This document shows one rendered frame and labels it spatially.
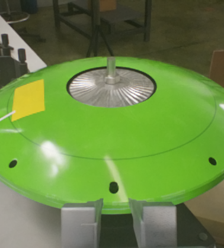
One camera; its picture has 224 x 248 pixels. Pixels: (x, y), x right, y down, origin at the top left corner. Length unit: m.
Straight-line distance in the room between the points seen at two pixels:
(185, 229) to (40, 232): 0.18
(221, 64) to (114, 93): 0.74
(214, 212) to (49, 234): 0.54
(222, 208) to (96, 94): 0.61
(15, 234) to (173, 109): 0.26
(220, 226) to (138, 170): 0.62
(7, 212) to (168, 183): 0.27
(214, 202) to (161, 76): 0.56
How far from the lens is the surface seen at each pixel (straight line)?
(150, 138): 0.31
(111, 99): 0.36
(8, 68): 0.69
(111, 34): 3.48
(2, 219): 0.49
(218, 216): 0.89
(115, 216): 0.43
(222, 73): 1.10
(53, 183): 0.30
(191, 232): 0.45
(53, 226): 0.46
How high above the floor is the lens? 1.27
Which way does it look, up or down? 34 degrees down
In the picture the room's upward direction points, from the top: straight up
